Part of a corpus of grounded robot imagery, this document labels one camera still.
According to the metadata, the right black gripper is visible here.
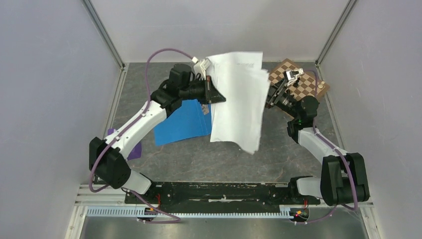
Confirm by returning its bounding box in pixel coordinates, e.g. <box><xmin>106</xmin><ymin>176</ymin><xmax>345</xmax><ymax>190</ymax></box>
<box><xmin>247</xmin><ymin>78</ymin><xmax>300</xmax><ymax>120</ymax></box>

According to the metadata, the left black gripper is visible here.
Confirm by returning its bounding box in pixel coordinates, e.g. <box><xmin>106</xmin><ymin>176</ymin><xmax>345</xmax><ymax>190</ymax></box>
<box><xmin>180</xmin><ymin>76</ymin><xmax>226</xmax><ymax>106</ymax></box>

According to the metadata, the blue file folder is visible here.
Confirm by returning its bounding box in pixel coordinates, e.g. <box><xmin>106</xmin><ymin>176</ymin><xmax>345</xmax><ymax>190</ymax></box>
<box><xmin>154</xmin><ymin>100</ymin><xmax>212</xmax><ymax>146</ymax></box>

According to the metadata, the printed white paper sheet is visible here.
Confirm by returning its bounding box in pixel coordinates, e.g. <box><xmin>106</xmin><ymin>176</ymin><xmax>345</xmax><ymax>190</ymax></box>
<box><xmin>207</xmin><ymin>51</ymin><xmax>263</xmax><ymax>87</ymax></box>

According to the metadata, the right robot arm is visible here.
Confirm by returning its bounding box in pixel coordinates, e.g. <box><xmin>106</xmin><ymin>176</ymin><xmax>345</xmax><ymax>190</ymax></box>
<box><xmin>267</xmin><ymin>79</ymin><xmax>370</xmax><ymax>210</ymax></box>

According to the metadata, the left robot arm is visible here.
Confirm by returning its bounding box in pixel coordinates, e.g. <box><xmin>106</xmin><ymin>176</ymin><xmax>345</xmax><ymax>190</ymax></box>
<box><xmin>89</xmin><ymin>60</ymin><xmax>226</xmax><ymax>203</ymax></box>

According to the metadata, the metal spine folder clip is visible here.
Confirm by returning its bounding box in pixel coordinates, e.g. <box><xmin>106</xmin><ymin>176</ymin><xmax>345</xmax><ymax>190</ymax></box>
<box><xmin>201</xmin><ymin>105</ymin><xmax>211</xmax><ymax>115</ymax></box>

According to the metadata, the wooden chessboard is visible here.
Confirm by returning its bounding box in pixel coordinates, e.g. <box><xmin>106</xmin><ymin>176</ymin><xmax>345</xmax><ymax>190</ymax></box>
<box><xmin>269</xmin><ymin>58</ymin><xmax>330</xmax><ymax>100</ymax></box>

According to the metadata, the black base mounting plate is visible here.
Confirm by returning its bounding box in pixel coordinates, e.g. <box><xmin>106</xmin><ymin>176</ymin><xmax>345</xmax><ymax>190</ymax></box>
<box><xmin>142</xmin><ymin>182</ymin><xmax>320</xmax><ymax>214</ymax></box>

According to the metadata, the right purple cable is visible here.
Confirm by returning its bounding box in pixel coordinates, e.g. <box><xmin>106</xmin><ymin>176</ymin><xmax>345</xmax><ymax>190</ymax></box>
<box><xmin>290</xmin><ymin>69</ymin><xmax>359</xmax><ymax>225</ymax></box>

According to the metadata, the purple cable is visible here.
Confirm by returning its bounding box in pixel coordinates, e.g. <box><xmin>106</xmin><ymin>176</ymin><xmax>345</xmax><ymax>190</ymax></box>
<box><xmin>89</xmin><ymin>48</ymin><xmax>197</xmax><ymax>225</ymax></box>
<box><xmin>290</xmin><ymin>69</ymin><xmax>359</xmax><ymax>225</ymax></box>

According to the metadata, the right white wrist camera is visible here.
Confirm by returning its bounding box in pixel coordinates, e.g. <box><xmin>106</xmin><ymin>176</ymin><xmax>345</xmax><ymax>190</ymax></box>
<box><xmin>283</xmin><ymin>68</ymin><xmax>304</xmax><ymax>88</ymax></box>

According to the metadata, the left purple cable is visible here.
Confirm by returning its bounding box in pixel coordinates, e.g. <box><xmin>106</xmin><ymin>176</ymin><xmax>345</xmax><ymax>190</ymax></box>
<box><xmin>89</xmin><ymin>48</ymin><xmax>197</xmax><ymax>225</ymax></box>

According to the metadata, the purple camera stand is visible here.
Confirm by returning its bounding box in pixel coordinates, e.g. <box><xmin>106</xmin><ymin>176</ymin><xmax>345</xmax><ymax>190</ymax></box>
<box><xmin>107</xmin><ymin>128</ymin><xmax>142</xmax><ymax>161</ymax></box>

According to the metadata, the slotted cable duct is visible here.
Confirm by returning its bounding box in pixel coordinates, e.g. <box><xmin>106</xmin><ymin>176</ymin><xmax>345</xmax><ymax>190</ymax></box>
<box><xmin>86</xmin><ymin>206</ymin><xmax>303</xmax><ymax>219</ymax></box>

